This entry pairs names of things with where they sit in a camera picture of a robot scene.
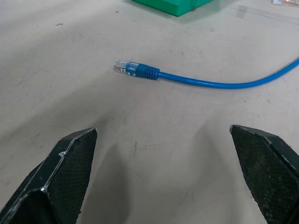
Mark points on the green plastic block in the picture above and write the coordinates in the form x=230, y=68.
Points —
x=172, y=5

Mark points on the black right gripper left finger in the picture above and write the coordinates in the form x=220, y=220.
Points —
x=56, y=177

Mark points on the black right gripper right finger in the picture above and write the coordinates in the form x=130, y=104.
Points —
x=268, y=168

